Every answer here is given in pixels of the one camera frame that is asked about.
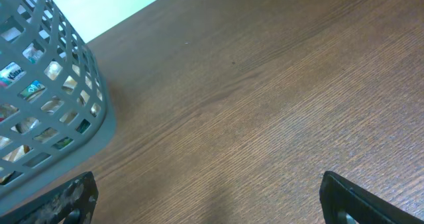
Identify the grey plastic basket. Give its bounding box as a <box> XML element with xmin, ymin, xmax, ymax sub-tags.
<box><xmin>1</xmin><ymin>0</ymin><xmax>115</xmax><ymax>213</ymax></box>

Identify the white tissue multipack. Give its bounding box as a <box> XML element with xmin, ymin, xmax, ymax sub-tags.
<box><xmin>0</xmin><ymin>62</ymin><xmax>26</xmax><ymax>87</ymax></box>

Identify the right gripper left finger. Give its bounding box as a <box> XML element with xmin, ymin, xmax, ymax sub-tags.
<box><xmin>1</xmin><ymin>172</ymin><xmax>99</xmax><ymax>224</ymax></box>

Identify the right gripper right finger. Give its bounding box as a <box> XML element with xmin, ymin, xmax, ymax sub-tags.
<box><xmin>319</xmin><ymin>171</ymin><xmax>423</xmax><ymax>224</ymax></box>

